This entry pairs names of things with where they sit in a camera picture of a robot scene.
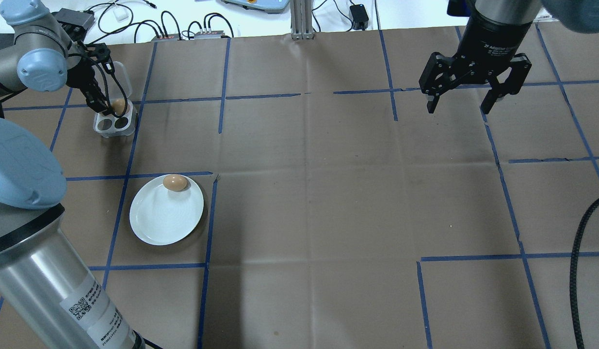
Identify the small white device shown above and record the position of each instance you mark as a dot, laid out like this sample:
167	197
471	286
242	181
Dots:
120	14

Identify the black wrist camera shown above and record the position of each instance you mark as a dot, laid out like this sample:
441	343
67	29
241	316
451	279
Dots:
98	52

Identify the blue grey teach pendant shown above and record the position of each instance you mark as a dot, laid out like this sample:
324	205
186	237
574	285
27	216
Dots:
255	4

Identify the clear plastic egg carton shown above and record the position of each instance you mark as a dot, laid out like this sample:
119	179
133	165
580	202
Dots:
116	128

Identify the grey docking box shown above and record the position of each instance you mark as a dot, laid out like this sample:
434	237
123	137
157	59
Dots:
75	19

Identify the white round plate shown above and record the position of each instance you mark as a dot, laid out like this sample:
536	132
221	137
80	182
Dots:
163	218

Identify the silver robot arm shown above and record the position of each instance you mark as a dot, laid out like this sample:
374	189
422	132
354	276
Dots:
503	9
37	271

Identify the black power adapter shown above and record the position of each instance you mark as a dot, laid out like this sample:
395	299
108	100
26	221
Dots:
360	15

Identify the aluminium profile post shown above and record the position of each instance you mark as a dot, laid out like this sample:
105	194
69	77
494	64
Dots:
302	19

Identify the brown egg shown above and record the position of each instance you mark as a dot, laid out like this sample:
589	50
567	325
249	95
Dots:
120	104
175	182

